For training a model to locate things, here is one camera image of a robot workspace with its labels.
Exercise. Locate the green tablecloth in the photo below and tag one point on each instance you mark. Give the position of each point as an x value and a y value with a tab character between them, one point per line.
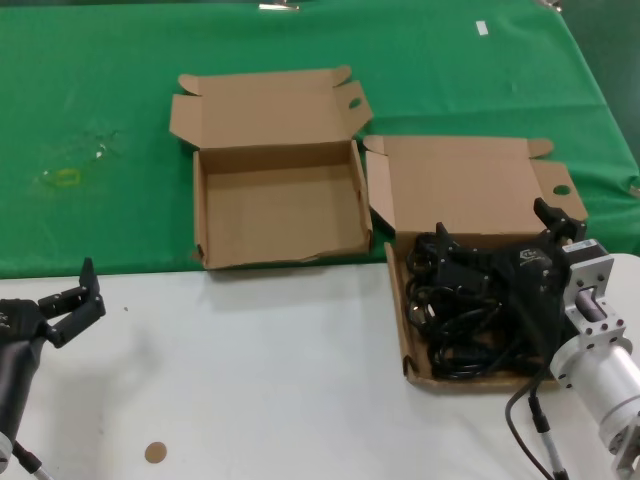
100	75

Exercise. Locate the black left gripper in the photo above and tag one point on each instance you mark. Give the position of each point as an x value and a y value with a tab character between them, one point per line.
17	350

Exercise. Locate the metal cloth clip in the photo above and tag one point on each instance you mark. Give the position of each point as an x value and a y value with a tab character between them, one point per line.
277	6
551	4

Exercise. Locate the white paper label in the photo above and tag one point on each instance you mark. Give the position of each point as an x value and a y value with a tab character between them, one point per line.
482	28

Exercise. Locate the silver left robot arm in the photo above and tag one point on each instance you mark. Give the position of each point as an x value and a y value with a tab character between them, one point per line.
4	447

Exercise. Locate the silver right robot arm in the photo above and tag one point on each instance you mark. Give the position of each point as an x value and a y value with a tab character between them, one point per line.
600	370

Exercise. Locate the clear tape scrap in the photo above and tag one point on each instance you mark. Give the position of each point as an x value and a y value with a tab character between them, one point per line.
100	147

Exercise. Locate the round brown sticker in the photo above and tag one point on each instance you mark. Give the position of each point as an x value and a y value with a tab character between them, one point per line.
155	452

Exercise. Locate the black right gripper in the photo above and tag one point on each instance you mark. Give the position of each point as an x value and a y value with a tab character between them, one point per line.
535	275

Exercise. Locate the cardboard box with intact rim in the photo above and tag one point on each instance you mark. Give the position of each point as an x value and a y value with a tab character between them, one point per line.
450	190

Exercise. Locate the cardboard box with torn rim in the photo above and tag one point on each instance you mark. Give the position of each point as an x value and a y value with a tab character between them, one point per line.
280	210

